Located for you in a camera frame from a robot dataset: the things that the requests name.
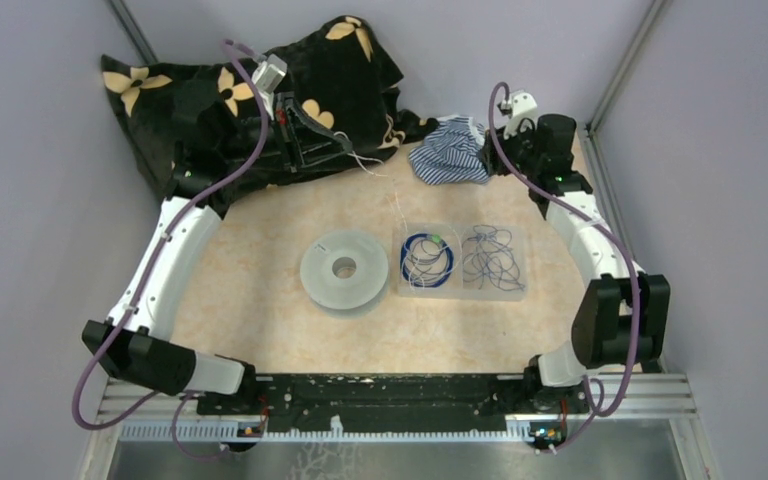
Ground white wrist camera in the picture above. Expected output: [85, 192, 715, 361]
[498, 90, 538, 139]
[252, 54, 288, 97]

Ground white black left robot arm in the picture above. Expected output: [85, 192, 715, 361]
[82, 80, 352, 414]

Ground white perforated cable spool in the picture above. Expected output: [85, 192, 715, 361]
[300, 230, 390, 318]

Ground blue white striped cloth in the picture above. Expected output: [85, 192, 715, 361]
[408, 115, 490, 186]

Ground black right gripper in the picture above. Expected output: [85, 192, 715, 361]
[476, 116, 542, 178]

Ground blue tangled thin cable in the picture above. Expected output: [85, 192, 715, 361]
[460, 225, 527, 293]

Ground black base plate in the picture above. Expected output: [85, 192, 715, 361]
[196, 371, 589, 433]

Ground black blanket with beige flowers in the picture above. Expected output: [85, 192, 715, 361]
[100, 15, 437, 198]

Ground aluminium rail frame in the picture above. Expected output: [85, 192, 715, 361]
[79, 373, 718, 479]

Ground clear plastic tray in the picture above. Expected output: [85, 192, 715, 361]
[392, 222, 527, 302]

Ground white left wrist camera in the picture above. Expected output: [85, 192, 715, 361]
[252, 54, 288, 97]

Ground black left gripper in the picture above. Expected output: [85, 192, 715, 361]
[218, 91, 354, 171]

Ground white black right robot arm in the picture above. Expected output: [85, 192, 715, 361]
[483, 114, 671, 412]

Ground white thin cable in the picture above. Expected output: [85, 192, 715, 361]
[334, 131, 465, 293]

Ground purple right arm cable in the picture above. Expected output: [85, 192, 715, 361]
[487, 82, 642, 453]

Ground white slotted cable duct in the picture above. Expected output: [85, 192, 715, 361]
[119, 416, 561, 444]

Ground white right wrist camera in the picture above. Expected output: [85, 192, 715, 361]
[498, 90, 538, 139]

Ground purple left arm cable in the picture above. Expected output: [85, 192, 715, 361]
[71, 39, 271, 460]

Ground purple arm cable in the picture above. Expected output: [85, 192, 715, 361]
[487, 82, 642, 453]
[71, 39, 271, 460]

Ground blue coiled cable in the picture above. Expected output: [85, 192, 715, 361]
[400, 233, 455, 289]

